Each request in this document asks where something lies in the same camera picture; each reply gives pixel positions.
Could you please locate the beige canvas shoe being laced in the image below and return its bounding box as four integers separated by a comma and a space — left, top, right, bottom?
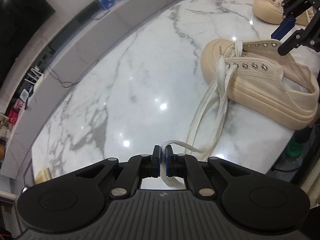
200, 39, 319, 130

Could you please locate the white shoelace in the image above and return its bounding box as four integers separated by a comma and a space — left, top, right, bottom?
160, 53, 238, 189

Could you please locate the gold rectangular box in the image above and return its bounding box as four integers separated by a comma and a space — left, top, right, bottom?
35, 168, 52, 184

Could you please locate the red gift box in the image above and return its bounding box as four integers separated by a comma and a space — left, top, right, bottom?
8, 110, 18, 126

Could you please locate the small white display clock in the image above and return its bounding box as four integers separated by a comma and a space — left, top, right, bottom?
20, 89, 29, 102

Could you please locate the white wifi router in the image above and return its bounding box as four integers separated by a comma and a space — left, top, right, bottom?
24, 67, 44, 93

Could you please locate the grey flat set-top box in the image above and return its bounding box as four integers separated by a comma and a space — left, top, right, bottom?
91, 10, 110, 21

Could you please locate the black hanging power cable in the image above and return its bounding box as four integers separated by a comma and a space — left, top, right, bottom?
44, 62, 83, 88

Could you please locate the black wall television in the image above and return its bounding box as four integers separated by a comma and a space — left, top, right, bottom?
0, 0, 55, 84

